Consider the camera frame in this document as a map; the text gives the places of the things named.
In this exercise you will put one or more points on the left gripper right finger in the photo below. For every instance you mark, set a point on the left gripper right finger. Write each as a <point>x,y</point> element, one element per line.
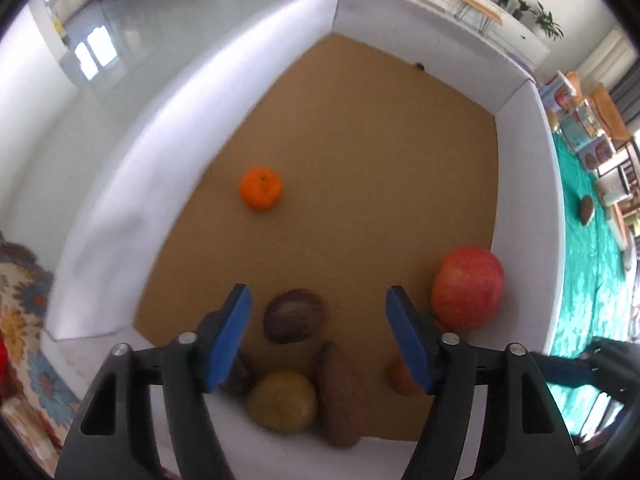
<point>523,436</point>

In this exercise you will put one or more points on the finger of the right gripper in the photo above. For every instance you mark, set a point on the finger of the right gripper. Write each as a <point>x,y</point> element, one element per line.
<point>570,373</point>
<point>614,368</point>

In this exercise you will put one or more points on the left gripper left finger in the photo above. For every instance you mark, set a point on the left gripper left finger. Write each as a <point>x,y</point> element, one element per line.
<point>112,436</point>

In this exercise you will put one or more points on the large red apple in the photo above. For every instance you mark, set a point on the large red apple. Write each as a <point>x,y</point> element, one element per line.
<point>467,289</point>

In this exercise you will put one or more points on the dark brown lumpy fruit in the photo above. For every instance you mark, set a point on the dark brown lumpy fruit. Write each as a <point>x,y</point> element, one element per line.
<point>240,379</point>

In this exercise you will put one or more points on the orange tangerine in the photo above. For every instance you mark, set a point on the orange tangerine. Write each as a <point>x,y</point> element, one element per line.
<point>260,188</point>
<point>399,379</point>

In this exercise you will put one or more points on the sweet potato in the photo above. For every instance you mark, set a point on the sweet potato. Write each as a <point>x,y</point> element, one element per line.
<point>342,398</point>
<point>586,210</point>

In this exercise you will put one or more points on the yellow green citrus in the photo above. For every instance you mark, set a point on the yellow green citrus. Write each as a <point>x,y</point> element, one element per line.
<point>283,401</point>

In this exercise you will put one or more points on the dark brown round fruit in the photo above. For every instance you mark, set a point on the dark brown round fruit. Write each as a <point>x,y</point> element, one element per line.
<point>294,317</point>

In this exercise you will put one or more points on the green tablecloth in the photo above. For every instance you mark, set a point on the green tablecloth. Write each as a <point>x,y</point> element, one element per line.
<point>596,295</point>

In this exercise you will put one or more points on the floral patterned cushion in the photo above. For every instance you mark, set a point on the floral patterned cushion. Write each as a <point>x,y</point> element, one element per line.
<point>37,406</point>

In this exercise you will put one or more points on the black lidded glass jar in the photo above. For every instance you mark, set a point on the black lidded glass jar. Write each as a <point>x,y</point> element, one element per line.
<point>612,188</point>

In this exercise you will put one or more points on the wooden chair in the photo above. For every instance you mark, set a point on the wooden chair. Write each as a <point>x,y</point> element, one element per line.
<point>627,160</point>

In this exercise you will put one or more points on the right red labelled can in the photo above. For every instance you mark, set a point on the right red labelled can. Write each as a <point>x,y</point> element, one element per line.
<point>596,153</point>

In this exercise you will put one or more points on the red labelled can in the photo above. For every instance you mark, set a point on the red labelled can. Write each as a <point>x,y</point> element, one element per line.
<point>557,94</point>
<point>596,153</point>

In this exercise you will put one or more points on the clear glass jar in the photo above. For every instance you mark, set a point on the clear glass jar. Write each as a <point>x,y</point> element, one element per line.
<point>580,126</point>

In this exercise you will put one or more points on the left red labelled can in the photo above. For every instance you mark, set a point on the left red labelled can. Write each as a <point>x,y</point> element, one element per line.
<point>557,94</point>

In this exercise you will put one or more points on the white cardboard box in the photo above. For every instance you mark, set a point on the white cardboard box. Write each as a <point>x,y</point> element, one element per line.
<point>399,135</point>

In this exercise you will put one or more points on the green potted plant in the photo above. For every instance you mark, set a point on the green potted plant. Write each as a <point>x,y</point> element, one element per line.
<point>546,23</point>

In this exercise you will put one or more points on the white tv cabinet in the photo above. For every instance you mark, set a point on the white tv cabinet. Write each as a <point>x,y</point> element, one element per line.
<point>475,25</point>

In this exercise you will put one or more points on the small wooden side table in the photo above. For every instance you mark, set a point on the small wooden side table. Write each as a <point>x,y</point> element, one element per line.
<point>489,16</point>

